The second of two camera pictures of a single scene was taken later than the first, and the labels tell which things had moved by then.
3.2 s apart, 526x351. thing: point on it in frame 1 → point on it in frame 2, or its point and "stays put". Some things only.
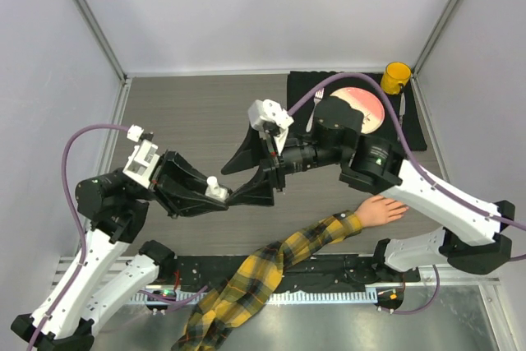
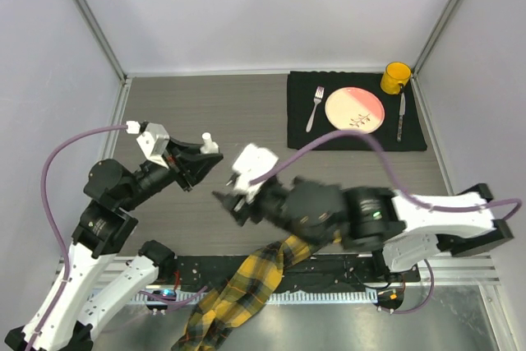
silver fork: [318, 97] stays put
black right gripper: [251, 154] → [245, 209]
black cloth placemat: [403, 117] stays put
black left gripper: [173, 170] → [186, 161]
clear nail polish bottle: [214, 190] → [209, 147]
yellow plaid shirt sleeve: [239, 293] stays put
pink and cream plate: [366, 104] stays put
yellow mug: [395, 74] stays put
